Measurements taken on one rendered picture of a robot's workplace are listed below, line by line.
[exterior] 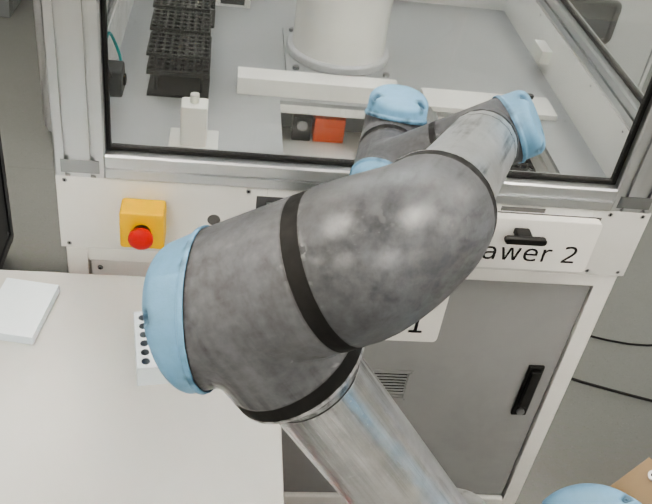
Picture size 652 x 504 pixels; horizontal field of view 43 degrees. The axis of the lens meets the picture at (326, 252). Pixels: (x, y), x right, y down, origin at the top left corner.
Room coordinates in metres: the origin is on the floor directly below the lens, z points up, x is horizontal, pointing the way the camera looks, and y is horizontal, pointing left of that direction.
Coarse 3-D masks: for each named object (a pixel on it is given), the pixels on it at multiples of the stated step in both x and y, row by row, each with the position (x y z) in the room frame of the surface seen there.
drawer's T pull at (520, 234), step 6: (516, 228) 1.18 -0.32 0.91; (522, 228) 1.18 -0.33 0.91; (516, 234) 1.17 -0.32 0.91; (522, 234) 1.17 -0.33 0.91; (528, 234) 1.17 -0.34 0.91; (504, 240) 1.15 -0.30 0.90; (510, 240) 1.15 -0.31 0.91; (516, 240) 1.15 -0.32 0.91; (522, 240) 1.15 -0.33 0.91; (528, 240) 1.15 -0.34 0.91; (534, 240) 1.15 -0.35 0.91; (540, 240) 1.16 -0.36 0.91; (546, 240) 1.16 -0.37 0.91
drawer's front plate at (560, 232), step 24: (504, 216) 1.19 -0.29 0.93; (528, 216) 1.20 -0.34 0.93; (552, 216) 1.21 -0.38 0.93; (552, 240) 1.20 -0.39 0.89; (576, 240) 1.20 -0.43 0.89; (480, 264) 1.18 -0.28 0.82; (504, 264) 1.18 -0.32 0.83; (528, 264) 1.19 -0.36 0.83; (552, 264) 1.20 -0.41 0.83; (576, 264) 1.21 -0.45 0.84
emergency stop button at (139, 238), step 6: (138, 228) 1.03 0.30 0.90; (144, 228) 1.04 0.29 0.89; (132, 234) 1.02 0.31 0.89; (138, 234) 1.02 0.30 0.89; (144, 234) 1.02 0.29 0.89; (150, 234) 1.03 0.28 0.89; (132, 240) 1.02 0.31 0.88; (138, 240) 1.02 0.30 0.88; (144, 240) 1.02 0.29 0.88; (150, 240) 1.03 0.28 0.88; (132, 246) 1.02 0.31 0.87; (138, 246) 1.02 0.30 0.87; (144, 246) 1.02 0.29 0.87; (150, 246) 1.03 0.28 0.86
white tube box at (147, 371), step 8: (136, 312) 0.94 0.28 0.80; (136, 320) 0.92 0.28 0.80; (136, 328) 0.91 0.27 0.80; (136, 336) 0.89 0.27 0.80; (144, 336) 0.90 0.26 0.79; (136, 344) 0.87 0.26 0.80; (144, 344) 0.88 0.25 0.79; (136, 352) 0.86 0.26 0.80; (144, 352) 0.87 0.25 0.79; (136, 360) 0.84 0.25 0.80; (144, 360) 0.85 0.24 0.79; (152, 360) 0.85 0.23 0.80; (136, 368) 0.84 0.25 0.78; (144, 368) 0.83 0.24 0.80; (152, 368) 0.83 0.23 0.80; (144, 376) 0.83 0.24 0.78; (152, 376) 0.83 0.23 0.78; (160, 376) 0.84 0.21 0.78; (144, 384) 0.83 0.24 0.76; (152, 384) 0.83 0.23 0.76
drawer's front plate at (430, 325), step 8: (440, 304) 0.96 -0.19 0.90; (432, 312) 0.96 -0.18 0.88; (440, 312) 0.96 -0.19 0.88; (424, 320) 0.96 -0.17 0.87; (432, 320) 0.96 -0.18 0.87; (440, 320) 0.96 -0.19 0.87; (408, 328) 0.95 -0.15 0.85; (424, 328) 0.96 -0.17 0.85; (432, 328) 0.96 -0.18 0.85; (392, 336) 0.95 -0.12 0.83; (400, 336) 0.95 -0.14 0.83; (408, 336) 0.95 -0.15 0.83; (416, 336) 0.96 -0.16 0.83; (424, 336) 0.96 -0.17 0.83; (432, 336) 0.96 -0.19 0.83
